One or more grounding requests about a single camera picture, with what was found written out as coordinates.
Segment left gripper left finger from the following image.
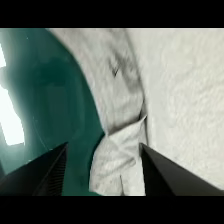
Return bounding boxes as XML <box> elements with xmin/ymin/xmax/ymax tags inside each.
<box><xmin>0</xmin><ymin>141</ymin><xmax>69</xmax><ymax>197</ymax></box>

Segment light grey shirt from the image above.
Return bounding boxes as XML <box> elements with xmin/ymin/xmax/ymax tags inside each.
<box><xmin>48</xmin><ymin>28</ymin><xmax>224</xmax><ymax>197</ymax></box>

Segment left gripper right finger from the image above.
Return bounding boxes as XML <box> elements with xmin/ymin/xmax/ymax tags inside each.
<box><xmin>139</xmin><ymin>142</ymin><xmax>224</xmax><ymax>197</ymax></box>

